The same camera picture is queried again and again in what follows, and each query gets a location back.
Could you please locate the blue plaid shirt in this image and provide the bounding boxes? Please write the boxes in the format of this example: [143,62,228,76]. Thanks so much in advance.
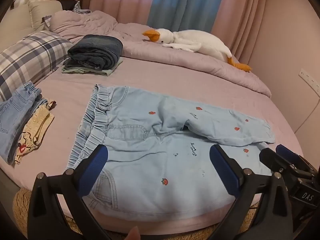
[72,1,92,13]

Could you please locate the light blue jeans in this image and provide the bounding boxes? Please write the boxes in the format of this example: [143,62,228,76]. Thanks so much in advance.
[0,80,48,165]

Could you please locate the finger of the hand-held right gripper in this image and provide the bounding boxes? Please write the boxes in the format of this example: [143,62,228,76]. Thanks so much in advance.
[259,148,295,178]
[276,144,314,174]

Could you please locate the yellow printed garment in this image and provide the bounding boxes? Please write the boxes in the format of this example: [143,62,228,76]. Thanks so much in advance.
[14,101,57,164]

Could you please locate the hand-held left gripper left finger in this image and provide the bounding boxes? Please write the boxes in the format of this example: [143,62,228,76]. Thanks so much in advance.
[27,144,113,240]

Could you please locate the pink duvet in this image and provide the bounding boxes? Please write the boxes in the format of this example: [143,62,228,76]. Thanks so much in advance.
[50,10,272,98]

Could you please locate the light blue strawberry pants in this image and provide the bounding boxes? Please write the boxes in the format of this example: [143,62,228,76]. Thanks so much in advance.
[65,84,276,217]

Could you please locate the plaid pillow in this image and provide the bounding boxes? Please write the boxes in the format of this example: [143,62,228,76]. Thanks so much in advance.
[0,31,73,103]

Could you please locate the white goose plush toy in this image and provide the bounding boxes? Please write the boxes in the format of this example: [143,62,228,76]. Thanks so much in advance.
[142,29,252,73]

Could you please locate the pink curtain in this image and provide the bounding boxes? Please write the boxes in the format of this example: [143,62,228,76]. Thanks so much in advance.
[211,0,278,65]
[89,0,160,26]

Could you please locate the folded green cloth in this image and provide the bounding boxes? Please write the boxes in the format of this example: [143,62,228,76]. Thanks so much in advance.
[62,57,123,77]

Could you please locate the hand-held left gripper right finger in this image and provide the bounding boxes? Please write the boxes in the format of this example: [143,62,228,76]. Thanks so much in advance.
[209,144,292,240]

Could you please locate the white wall socket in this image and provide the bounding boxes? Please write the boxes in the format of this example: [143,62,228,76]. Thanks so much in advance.
[299,68,320,93]

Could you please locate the folded dark jeans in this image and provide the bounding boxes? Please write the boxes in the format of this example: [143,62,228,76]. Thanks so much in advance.
[67,34,124,70]

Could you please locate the beige pillow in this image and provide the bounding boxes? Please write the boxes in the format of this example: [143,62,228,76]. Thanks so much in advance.
[28,0,63,32]
[0,4,35,53]

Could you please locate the woven straw rug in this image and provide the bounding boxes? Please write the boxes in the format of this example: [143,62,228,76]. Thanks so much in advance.
[12,187,260,240]

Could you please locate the dark cloth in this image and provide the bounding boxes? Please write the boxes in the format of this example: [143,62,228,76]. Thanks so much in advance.
[56,0,81,12]

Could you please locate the blue curtain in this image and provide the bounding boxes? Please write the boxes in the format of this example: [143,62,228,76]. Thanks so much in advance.
[147,0,229,36]

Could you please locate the bed with pink sheet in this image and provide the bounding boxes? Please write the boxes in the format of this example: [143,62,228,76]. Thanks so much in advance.
[0,22,304,233]

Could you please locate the person's left hand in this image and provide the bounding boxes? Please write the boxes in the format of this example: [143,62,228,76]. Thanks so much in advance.
[126,226,141,240]

